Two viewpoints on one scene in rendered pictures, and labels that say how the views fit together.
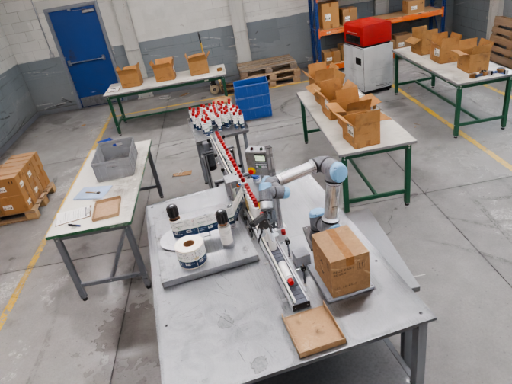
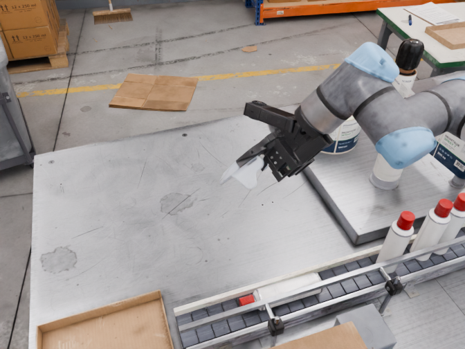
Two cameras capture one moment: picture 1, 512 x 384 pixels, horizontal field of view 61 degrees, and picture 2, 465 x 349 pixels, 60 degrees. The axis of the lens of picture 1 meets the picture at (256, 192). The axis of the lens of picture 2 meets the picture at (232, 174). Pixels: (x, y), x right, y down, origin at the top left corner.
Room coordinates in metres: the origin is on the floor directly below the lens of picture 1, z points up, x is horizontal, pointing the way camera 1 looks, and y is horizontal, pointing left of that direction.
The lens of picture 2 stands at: (1.94, -0.60, 1.79)
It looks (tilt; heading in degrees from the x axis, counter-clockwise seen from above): 43 degrees down; 82
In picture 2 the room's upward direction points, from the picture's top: straight up
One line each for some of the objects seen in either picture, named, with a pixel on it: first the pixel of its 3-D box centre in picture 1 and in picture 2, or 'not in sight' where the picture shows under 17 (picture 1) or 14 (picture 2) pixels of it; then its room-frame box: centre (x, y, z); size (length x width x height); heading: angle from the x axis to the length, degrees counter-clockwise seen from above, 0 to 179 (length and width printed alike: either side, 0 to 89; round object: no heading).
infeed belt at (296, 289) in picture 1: (263, 232); (461, 244); (2.69, 0.00, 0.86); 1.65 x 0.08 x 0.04; 10
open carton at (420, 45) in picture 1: (424, 40); not in sight; (7.00, -3.06, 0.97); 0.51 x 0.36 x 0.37; 95
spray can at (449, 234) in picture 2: not in sight; (450, 224); (2.59, -0.01, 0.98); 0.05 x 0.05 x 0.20
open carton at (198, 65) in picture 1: (199, 62); not in sight; (8.22, 0.62, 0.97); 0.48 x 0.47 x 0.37; 4
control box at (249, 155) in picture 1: (259, 161); not in sight; (2.81, -0.06, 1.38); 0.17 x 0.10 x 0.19; 65
